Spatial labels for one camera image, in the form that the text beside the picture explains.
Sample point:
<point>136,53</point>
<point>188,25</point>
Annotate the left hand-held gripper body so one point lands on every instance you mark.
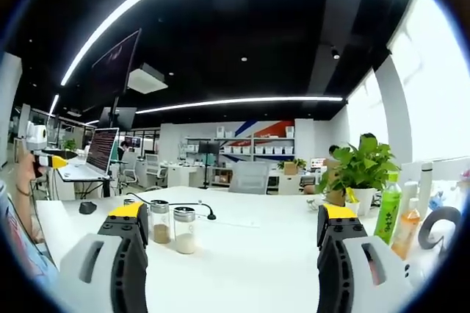
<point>36,136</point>

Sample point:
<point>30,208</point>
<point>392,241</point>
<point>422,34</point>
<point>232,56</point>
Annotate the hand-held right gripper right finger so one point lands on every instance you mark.
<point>341,254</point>

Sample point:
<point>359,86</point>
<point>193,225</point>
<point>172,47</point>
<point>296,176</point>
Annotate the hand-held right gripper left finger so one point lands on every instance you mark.
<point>125,254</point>

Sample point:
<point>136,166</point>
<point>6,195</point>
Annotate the seasoning bottle with brown powder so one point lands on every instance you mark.
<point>161,223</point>

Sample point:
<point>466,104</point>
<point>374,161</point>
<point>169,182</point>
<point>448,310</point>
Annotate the seasoning bottle with metal lid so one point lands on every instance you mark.
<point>129,202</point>

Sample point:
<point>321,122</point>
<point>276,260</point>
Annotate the seasoning bottle with white powder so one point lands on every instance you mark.
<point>185,232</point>

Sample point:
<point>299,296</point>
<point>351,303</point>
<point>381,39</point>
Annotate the green drink bottle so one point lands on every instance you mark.
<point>388,210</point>

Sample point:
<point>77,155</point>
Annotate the orange drink bottle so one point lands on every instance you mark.
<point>405,232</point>

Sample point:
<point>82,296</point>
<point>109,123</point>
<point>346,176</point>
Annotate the white thermos bottle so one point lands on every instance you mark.
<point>426,184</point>

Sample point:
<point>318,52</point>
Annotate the person's left hand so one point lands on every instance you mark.
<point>32,168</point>

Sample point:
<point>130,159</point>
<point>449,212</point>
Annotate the open laptop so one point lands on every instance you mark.
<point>92,160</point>

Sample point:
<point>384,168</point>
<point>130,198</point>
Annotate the black computer mouse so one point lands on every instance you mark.
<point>87,207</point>

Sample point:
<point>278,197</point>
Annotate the white office chair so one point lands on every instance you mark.
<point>152,169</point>

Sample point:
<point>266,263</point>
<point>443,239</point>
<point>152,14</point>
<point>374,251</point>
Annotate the green potted plant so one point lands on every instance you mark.
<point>354,166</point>

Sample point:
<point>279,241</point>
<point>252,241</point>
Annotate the person at left edge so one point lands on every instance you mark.
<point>25,254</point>

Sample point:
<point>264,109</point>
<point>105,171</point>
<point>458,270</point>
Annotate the cardboard box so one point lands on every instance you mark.
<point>290,168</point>

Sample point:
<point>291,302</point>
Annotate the grey curved stand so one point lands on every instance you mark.
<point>438,230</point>

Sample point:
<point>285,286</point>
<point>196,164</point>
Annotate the large dark monitor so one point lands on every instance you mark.
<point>114,67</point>

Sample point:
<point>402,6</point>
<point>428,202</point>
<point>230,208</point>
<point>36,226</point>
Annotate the grey office chair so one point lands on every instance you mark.
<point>249,177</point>

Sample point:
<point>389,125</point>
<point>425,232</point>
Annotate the ceiling air conditioner unit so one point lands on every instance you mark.
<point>147,79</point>

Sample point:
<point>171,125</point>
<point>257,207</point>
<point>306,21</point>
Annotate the white storage shelf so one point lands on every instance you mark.
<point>257,147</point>

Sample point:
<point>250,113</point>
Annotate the small black monitor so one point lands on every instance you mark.
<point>208,147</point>

